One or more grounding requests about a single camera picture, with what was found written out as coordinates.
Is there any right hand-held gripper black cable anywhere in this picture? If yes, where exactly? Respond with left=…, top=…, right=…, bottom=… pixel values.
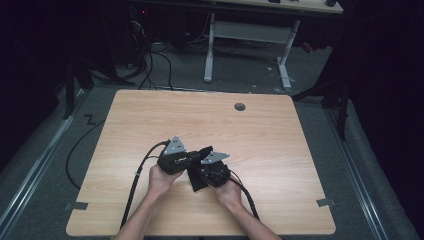
left=229, top=169, right=261, bottom=221

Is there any black sock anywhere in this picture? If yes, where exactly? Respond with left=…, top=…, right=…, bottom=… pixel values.
left=185, top=164, right=210, bottom=193

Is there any left hand-held gripper black cable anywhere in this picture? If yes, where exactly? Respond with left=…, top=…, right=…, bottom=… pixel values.
left=119, top=139, right=171, bottom=229

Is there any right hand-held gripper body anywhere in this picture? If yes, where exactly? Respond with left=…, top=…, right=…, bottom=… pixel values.
left=196, top=151, right=232, bottom=188

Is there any black metal stand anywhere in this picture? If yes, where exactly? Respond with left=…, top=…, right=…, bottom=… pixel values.
left=61, top=56, right=96, bottom=121

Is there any person's right hand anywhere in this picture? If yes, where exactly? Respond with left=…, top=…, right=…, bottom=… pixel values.
left=213, top=176, right=244, bottom=211

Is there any hand-held gripper black cable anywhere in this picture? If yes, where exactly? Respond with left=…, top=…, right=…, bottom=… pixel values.
left=119, top=139, right=171, bottom=229
left=229, top=169, right=261, bottom=221

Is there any white-legged wooden desk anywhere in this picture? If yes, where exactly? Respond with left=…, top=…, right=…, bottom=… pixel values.
left=203, top=0, right=344, bottom=90

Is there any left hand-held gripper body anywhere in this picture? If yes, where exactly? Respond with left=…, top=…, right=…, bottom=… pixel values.
left=156, top=134, right=201, bottom=176

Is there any long black floor cable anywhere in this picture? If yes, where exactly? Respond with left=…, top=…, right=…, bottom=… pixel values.
left=65, top=119, right=106, bottom=190

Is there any aluminium floor rail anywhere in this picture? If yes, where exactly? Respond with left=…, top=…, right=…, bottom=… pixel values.
left=0, top=88, right=86, bottom=234
left=324, top=108, right=389, bottom=240

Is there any person's left hand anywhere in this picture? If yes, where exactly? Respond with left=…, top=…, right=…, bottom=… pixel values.
left=147, top=163, right=184, bottom=198

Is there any black tripod stand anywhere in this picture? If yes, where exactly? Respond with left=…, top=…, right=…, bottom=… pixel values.
left=291, top=66, right=354, bottom=141

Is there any dark computer tower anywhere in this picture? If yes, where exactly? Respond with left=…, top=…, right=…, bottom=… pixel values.
left=126, top=6, right=151, bottom=68

